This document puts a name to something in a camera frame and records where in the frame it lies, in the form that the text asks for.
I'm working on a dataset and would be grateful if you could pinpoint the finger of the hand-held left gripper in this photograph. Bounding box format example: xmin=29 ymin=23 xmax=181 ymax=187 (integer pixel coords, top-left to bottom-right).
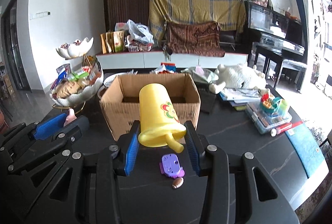
xmin=0 ymin=113 xmax=68 ymax=148
xmin=8 ymin=116 xmax=90 ymax=170

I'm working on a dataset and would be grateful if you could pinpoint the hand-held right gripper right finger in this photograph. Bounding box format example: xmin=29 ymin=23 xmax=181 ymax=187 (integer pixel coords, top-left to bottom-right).
xmin=184 ymin=121 xmax=300 ymax=224

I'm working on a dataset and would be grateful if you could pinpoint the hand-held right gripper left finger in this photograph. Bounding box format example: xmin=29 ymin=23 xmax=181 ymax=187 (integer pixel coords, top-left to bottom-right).
xmin=24 ymin=121 xmax=142 ymax=224

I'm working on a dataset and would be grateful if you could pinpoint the brown cardboard box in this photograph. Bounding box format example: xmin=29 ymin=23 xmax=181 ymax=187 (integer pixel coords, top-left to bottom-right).
xmin=100 ymin=73 xmax=201 ymax=141

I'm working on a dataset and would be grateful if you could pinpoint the black marble desktop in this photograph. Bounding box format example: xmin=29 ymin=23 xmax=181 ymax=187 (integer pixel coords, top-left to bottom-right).
xmin=39 ymin=84 xmax=327 ymax=211

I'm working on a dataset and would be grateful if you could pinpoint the purple plastic toy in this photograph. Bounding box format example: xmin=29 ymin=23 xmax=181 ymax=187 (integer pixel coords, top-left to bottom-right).
xmin=159 ymin=153 xmax=186 ymax=178

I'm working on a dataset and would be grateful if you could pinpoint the white shell tiered stand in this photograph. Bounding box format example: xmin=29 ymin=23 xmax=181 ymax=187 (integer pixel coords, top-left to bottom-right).
xmin=50 ymin=37 xmax=104 ymax=113

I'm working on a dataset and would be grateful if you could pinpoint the pile of snack packets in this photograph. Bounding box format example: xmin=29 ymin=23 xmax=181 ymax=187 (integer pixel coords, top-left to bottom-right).
xmin=50 ymin=63 xmax=103 ymax=100

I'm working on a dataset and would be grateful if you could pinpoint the black rectangular case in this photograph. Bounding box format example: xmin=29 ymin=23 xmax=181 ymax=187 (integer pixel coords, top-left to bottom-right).
xmin=201 ymin=89 xmax=216 ymax=115

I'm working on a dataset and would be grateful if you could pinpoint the stack of books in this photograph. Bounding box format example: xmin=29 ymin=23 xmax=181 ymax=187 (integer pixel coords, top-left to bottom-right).
xmin=219 ymin=86 xmax=262 ymax=111

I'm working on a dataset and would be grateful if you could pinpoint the pale green plastic bag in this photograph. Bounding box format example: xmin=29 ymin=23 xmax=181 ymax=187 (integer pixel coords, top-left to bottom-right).
xmin=181 ymin=66 xmax=220 ymax=84

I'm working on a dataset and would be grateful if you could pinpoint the clear plastic storage box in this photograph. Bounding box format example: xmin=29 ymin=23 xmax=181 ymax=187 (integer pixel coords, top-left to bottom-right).
xmin=245 ymin=102 xmax=292 ymax=135

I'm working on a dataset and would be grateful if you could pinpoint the red blue snack packet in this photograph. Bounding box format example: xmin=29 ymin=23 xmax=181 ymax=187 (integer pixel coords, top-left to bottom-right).
xmin=152 ymin=63 xmax=177 ymax=75

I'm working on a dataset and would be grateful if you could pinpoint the white plush toy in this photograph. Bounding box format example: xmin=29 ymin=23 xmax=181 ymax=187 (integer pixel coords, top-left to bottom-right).
xmin=209 ymin=62 xmax=267 ymax=95

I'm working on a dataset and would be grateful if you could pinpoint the dark glass door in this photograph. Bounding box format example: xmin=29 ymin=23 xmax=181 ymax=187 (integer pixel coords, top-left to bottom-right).
xmin=1 ymin=0 xmax=33 ymax=92

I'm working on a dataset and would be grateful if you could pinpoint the green red block toy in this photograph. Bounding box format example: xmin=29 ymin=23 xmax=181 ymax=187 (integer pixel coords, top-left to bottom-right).
xmin=259 ymin=94 xmax=289 ymax=118

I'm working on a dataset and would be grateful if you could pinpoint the small white pink bottle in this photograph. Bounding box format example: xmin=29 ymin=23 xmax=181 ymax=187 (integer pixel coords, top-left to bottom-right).
xmin=270 ymin=122 xmax=292 ymax=136

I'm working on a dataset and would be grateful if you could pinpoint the white low cabinet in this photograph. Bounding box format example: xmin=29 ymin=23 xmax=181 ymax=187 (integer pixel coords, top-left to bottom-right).
xmin=96 ymin=49 xmax=249 ymax=70

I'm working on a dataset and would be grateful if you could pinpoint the row of snack pouches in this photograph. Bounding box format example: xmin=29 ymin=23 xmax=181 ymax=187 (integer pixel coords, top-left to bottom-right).
xmin=101 ymin=30 xmax=126 ymax=54

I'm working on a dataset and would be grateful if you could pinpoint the hanging key bunch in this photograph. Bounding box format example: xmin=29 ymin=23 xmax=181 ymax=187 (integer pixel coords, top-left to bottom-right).
xmin=162 ymin=45 xmax=173 ymax=61

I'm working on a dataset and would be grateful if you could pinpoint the white plastic bag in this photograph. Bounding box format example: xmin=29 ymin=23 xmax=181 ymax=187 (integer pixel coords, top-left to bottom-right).
xmin=127 ymin=19 xmax=155 ymax=44

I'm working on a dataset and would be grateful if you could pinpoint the blue textured mat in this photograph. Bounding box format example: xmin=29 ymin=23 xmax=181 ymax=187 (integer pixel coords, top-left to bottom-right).
xmin=285 ymin=121 xmax=327 ymax=178

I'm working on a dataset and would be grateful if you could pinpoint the brown patterned cloth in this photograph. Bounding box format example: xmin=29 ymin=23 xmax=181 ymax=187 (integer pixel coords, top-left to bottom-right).
xmin=164 ymin=21 xmax=226 ymax=58

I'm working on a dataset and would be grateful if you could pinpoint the piano bench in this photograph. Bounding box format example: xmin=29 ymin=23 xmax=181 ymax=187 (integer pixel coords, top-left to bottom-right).
xmin=273 ymin=58 xmax=308 ymax=92

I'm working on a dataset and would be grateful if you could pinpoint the black piano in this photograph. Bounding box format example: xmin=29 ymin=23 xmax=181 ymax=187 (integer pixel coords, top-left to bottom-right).
xmin=245 ymin=0 xmax=306 ymax=92

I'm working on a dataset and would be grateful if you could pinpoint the wall switch panel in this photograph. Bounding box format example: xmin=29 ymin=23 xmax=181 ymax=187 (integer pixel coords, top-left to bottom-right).
xmin=29 ymin=10 xmax=51 ymax=20

